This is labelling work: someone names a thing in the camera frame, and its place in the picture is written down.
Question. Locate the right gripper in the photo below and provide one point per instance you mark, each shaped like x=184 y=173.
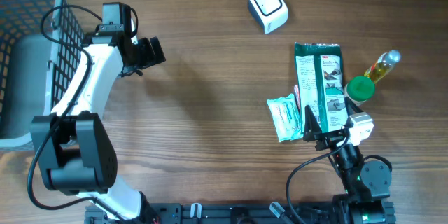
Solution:
x=313 y=130

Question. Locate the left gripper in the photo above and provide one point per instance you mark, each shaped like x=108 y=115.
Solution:
x=147 y=58

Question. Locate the green lid white jar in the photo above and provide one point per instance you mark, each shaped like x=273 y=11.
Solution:
x=359 y=89

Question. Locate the pale green wipes packet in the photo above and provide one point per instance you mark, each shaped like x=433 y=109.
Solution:
x=286 y=118

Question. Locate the orange Kleenex tissue pack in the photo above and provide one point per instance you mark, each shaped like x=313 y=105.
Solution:
x=297 y=96

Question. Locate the green 3M gloves package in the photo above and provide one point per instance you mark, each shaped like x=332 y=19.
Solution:
x=319 y=70

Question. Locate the yellow liquid clear bottle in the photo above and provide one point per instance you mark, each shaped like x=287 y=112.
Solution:
x=383 y=66

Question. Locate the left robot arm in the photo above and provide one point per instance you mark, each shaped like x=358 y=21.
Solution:
x=73 y=152

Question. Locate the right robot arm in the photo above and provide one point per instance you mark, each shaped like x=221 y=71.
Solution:
x=366 y=179

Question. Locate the white barcode scanner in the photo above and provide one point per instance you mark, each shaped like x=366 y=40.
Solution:
x=269 y=14

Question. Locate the grey plastic mesh basket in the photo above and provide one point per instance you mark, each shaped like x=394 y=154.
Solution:
x=38 y=61

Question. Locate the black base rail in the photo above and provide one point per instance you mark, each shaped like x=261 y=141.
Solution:
x=241 y=213

